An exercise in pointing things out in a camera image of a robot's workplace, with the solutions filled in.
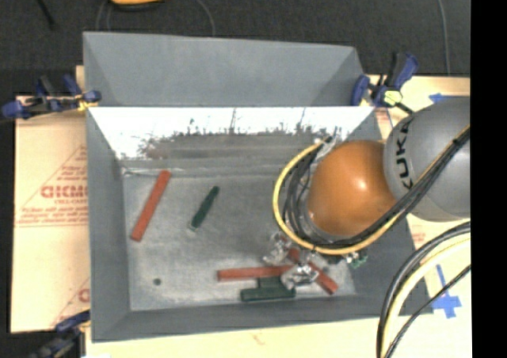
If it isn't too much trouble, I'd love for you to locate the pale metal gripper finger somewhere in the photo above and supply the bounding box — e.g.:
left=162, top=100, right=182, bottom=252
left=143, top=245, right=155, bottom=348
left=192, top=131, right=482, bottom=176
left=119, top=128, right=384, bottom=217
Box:
left=261, top=231, right=289, bottom=265
left=280, top=263, right=320, bottom=285

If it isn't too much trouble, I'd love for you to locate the red-brown flat block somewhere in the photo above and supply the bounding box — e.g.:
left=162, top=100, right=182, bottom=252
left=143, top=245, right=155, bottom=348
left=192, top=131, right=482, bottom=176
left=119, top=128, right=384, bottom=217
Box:
left=130, top=169, right=173, bottom=243
left=285, top=248, right=341, bottom=296
left=216, top=265, right=295, bottom=283

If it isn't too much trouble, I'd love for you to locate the dark green flat block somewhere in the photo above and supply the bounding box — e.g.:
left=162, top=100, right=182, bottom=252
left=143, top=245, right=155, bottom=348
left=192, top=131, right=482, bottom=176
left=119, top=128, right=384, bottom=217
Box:
left=239, top=287, right=298, bottom=303
left=189, top=185, right=221, bottom=232
left=256, top=276, right=291, bottom=291

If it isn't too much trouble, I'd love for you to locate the grey metal bin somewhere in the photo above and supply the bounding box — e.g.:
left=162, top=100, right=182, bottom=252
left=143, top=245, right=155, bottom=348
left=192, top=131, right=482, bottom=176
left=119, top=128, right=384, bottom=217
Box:
left=82, top=31, right=433, bottom=341

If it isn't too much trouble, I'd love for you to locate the brown cardboard board red print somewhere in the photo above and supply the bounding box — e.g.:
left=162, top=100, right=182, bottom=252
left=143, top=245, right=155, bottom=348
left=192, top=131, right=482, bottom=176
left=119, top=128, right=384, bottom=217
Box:
left=10, top=65, right=471, bottom=334

